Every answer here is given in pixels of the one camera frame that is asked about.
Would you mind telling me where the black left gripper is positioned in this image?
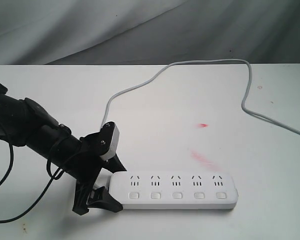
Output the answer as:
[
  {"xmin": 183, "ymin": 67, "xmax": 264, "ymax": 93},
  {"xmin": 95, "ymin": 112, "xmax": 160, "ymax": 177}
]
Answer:
[{"xmin": 71, "ymin": 126, "xmax": 127, "ymax": 215}]

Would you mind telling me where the white five-socket power strip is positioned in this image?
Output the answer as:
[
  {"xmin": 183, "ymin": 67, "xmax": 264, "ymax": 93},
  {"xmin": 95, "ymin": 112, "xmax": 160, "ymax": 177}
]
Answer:
[{"xmin": 109, "ymin": 171, "xmax": 239, "ymax": 210}]

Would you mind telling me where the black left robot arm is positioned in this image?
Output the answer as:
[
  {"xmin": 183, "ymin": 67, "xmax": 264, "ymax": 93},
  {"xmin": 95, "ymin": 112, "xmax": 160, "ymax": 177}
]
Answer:
[{"xmin": 0, "ymin": 83, "xmax": 125, "ymax": 215}]

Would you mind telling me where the white backdrop cloth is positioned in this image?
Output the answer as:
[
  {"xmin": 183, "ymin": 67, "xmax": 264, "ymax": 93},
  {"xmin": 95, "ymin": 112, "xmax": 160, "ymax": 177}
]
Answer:
[{"xmin": 0, "ymin": 0, "xmax": 300, "ymax": 65}]

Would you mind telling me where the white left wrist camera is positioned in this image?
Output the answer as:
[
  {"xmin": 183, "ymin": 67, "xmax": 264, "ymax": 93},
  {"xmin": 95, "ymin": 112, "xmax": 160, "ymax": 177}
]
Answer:
[{"xmin": 99, "ymin": 121, "xmax": 120, "ymax": 161}]

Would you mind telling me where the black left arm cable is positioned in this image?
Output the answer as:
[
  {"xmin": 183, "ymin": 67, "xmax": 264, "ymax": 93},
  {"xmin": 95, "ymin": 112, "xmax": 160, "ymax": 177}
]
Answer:
[{"xmin": 0, "ymin": 139, "xmax": 81, "ymax": 224}]

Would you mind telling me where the grey power cable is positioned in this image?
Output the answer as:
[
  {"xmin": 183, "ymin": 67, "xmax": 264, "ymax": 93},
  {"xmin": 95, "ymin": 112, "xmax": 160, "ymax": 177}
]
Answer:
[{"xmin": 99, "ymin": 58, "xmax": 300, "ymax": 140}]

